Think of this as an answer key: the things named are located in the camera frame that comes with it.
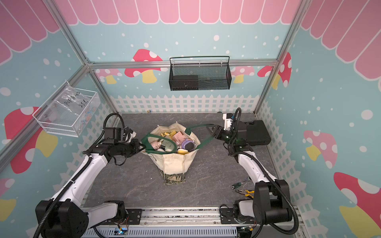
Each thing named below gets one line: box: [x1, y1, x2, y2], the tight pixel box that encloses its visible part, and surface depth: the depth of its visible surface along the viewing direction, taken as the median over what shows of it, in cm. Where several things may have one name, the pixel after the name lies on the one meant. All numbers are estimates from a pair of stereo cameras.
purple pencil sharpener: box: [182, 139, 197, 152], surface depth 85 cm
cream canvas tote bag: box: [140, 121, 215, 185], surface depth 81 cm
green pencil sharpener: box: [161, 139, 175, 151], surface depth 83 cm
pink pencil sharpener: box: [171, 131, 187, 146], surface depth 91 cm
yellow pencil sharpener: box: [177, 148, 189, 156], surface depth 83 cm
